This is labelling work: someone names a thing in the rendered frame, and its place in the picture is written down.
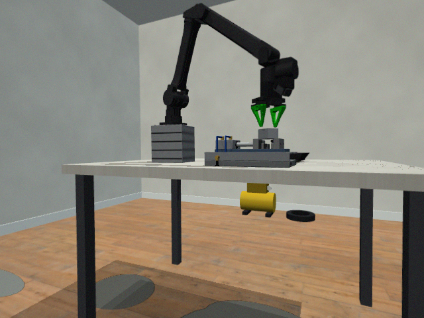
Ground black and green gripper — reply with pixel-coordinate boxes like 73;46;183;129
251;84;286;128

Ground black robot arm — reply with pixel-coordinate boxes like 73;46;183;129
160;3;299;125

